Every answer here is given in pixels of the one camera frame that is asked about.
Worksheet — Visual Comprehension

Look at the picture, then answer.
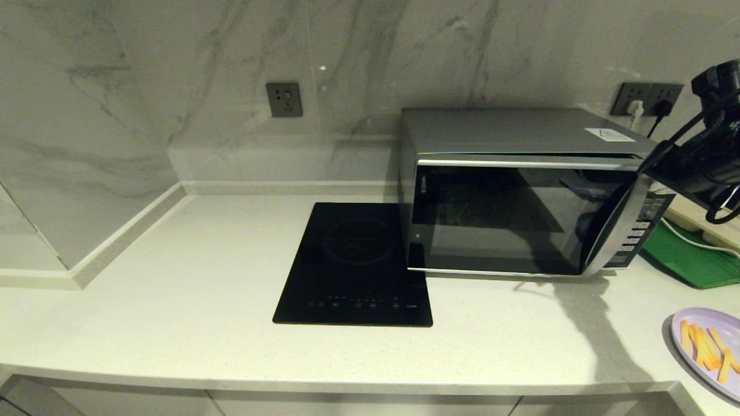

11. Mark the black glass microwave door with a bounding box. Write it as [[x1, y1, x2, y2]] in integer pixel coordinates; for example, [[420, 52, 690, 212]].
[[406, 157, 654, 278]]

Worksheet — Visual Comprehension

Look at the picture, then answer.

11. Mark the silver Panasonic microwave oven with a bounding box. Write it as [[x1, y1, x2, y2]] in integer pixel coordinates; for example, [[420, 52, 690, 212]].
[[398, 108, 677, 278]]

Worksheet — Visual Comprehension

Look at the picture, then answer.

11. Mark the grey single wall socket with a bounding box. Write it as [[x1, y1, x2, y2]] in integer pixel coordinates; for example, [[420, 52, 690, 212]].
[[266, 83, 304, 118]]

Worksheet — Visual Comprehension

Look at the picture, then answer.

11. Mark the black induction cooktop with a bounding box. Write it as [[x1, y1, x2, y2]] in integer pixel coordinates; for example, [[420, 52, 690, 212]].
[[272, 202, 434, 328]]

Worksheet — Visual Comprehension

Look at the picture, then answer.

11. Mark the white cable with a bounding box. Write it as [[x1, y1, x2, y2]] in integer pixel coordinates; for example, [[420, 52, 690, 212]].
[[659, 218, 740, 255]]

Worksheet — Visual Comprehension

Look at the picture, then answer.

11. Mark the grey double wall socket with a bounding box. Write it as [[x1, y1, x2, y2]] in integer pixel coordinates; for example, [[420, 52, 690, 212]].
[[611, 83, 684, 117]]

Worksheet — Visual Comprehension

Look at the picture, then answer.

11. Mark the black cylindrical wrist camera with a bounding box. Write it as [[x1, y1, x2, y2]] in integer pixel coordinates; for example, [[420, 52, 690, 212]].
[[691, 59, 740, 110]]

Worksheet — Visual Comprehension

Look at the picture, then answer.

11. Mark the white label sticker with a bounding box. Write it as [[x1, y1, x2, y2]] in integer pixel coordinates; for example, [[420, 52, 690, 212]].
[[584, 128, 637, 143]]

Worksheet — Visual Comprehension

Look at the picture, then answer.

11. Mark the grey cabinet front panel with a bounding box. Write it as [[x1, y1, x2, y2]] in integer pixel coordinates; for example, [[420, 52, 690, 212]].
[[509, 393, 674, 416]]

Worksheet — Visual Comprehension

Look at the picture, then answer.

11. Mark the green plastic tray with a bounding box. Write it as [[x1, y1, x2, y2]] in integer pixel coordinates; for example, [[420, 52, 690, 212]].
[[641, 221, 740, 289]]

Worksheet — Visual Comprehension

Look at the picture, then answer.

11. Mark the purple round plate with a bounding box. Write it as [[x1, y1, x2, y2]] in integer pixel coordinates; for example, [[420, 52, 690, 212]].
[[671, 307, 740, 403]]

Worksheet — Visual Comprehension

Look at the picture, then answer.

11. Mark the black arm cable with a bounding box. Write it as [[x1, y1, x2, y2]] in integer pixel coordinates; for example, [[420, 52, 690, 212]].
[[705, 184, 740, 225], [639, 87, 740, 174]]

